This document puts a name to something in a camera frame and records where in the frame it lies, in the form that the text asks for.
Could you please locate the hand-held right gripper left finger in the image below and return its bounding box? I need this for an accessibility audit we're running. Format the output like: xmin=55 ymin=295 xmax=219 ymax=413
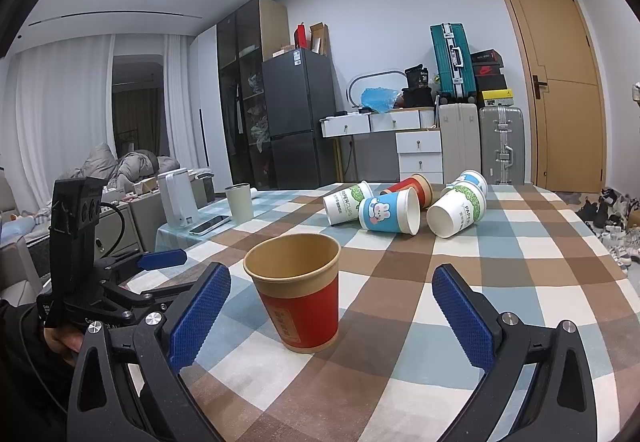
xmin=67 ymin=262 xmax=233 ymax=442

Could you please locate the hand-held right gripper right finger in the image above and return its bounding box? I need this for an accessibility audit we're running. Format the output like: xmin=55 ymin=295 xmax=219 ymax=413
xmin=431 ymin=264 xmax=598 ymax=442

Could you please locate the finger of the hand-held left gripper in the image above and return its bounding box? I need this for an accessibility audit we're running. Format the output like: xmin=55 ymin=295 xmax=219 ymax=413
xmin=102 ymin=248 xmax=188 ymax=283
xmin=104 ymin=279 xmax=198 ymax=315

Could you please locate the red and brown paper cup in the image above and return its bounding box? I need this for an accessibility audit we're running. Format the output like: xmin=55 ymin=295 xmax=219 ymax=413
xmin=243 ymin=233 xmax=342 ymax=355
xmin=380 ymin=173 xmax=434 ymax=210

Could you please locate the person's left forearm black sleeve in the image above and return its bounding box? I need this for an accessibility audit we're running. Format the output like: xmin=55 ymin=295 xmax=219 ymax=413
xmin=0 ymin=299 xmax=76 ymax=442

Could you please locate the white green tree paper cup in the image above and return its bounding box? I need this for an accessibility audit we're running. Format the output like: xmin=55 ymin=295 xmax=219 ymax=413
xmin=426 ymin=185 xmax=487 ymax=239
xmin=322 ymin=180 xmax=375 ymax=227

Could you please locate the blue bunny paper cup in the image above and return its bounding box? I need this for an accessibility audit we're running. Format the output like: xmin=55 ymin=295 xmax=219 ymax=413
xmin=358 ymin=187 xmax=421 ymax=237
xmin=440 ymin=170 xmax=489 ymax=199

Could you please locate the person's left hand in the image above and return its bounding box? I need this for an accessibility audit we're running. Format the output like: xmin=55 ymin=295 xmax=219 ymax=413
xmin=42 ymin=326 xmax=85 ymax=365

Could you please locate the smartphone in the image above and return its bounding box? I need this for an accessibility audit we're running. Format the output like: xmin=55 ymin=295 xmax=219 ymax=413
xmin=189 ymin=215 xmax=232 ymax=237

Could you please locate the checked tablecloth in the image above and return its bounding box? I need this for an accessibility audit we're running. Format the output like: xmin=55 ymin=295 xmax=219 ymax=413
xmin=155 ymin=182 xmax=633 ymax=442

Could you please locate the grey duvet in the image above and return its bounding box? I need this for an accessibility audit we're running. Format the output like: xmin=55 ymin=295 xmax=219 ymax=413
xmin=65 ymin=142 xmax=181 ymax=185

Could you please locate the white sheer curtain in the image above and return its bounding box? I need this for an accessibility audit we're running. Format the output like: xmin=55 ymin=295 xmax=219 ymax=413
xmin=0 ymin=34 xmax=118 ymax=207
xmin=162 ymin=34 xmax=201 ymax=170

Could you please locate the white wardrobe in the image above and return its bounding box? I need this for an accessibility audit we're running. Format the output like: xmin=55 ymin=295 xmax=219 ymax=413
xmin=189 ymin=24 xmax=233 ymax=170

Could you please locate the pile of shoes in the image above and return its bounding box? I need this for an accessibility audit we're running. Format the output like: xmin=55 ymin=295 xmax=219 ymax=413
xmin=575 ymin=187 xmax=640 ymax=267

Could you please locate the beige suitcase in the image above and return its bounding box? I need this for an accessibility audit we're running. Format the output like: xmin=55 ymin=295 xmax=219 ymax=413
xmin=438 ymin=102 xmax=482 ymax=185

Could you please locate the white drawer desk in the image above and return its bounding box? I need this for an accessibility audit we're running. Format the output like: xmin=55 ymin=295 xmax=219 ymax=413
xmin=320 ymin=108 xmax=443 ymax=185

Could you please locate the silver suitcase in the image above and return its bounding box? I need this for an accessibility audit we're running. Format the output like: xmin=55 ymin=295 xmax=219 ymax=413
xmin=479 ymin=106 xmax=527 ymax=186

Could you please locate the dark grey fridge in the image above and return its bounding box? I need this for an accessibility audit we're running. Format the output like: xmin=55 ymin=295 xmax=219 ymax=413
xmin=261 ymin=48 xmax=338 ymax=190

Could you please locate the dark glass cabinet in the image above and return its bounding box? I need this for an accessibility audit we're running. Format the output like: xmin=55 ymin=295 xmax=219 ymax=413
xmin=216 ymin=0 xmax=291 ymax=190

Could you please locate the yellow shoe box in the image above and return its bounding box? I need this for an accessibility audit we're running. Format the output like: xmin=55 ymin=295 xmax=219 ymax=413
xmin=481 ymin=88 xmax=515 ymax=108

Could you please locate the blue plastic bag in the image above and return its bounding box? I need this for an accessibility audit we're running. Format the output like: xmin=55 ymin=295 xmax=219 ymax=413
xmin=361 ymin=87 xmax=401 ymax=114

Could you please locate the black bag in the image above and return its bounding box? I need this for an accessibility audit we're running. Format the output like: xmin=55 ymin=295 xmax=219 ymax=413
xmin=404 ymin=66 xmax=432 ymax=91

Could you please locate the black and red shoe box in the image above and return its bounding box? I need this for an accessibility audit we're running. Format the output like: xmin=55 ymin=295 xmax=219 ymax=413
xmin=471 ymin=50 xmax=508 ymax=92

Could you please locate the oval mirror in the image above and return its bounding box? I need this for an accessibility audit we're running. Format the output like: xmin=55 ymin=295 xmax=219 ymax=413
xmin=347 ymin=70 xmax=416 ymax=111

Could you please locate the teal suitcase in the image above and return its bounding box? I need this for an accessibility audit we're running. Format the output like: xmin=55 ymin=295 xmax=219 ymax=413
xmin=430 ymin=22 xmax=477 ymax=105

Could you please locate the wooden door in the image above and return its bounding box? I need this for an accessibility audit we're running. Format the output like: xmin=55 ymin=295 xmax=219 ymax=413
xmin=493 ymin=0 xmax=608 ymax=195

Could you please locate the cardboard box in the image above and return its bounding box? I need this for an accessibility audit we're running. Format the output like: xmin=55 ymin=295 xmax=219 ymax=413
xmin=309 ymin=23 xmax=330 ymax=56

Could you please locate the black cable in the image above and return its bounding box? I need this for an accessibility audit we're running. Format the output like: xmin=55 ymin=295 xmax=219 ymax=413
xmin=97 ymin=202 xmax=126 ymax=257

